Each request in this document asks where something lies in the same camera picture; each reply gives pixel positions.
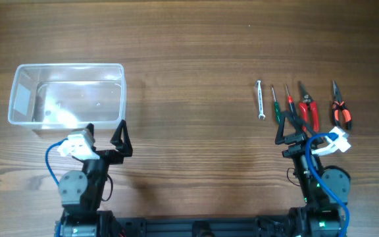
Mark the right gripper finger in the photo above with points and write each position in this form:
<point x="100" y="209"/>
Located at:
<point x="301" y="125"/>
<point x="280" y="137"/>

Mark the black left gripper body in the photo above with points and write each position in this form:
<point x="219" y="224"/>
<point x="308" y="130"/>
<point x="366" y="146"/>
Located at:
<point x="108" y="157"/>

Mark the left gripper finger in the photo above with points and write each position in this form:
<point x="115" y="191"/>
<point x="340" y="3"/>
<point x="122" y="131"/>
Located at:
<point x="121" y="140"/>
<point x="90" y="128"/>

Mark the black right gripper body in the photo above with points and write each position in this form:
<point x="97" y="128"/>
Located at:
<point x="295" y="151"/>

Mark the red handled cutting pliers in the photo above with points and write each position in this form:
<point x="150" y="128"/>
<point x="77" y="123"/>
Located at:
<point x="308" y="108"/>

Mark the orange black needle-nose pliers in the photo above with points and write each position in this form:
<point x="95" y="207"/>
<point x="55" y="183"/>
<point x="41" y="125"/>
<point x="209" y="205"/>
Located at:
<point x="338" y="106"/>

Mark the clear plastic container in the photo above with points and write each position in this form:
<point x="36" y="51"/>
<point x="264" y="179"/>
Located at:
<point x="68" y="96"/>

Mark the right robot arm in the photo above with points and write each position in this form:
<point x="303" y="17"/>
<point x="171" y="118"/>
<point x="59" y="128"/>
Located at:
<point x="325" y="189"/>

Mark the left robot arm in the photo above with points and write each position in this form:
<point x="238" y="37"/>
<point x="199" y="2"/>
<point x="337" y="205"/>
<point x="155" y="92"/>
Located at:
<point x="82" y="190"/>

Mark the small silver wrench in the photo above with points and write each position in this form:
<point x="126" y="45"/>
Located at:
<point x="261" y="115"/>

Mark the red black handled screwdriver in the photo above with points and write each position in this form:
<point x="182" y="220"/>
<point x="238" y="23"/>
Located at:
<point x="291" y="104"/>

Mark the green handled screwdriver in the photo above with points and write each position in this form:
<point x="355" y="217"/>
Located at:
<point x="276" y="106"/>

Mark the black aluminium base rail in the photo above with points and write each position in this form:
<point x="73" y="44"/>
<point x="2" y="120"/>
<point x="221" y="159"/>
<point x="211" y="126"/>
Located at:
<point x="268" y="225"/>

